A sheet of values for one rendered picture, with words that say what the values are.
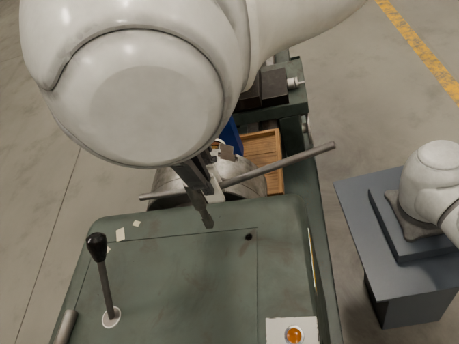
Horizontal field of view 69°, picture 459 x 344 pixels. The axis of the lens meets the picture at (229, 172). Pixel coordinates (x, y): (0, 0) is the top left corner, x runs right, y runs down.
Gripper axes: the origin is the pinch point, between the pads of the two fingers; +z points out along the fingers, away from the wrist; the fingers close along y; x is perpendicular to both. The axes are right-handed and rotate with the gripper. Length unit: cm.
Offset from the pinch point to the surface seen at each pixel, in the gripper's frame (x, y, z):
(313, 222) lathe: -14, 40, 84
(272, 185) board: -2, 36, 49
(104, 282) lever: 19.2, -13.0, 5.7
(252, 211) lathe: -4.0, 2.0, 12.6
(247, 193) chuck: -0.9, 12.8, 21.1
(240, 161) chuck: 0.7, 21.4, 19.2
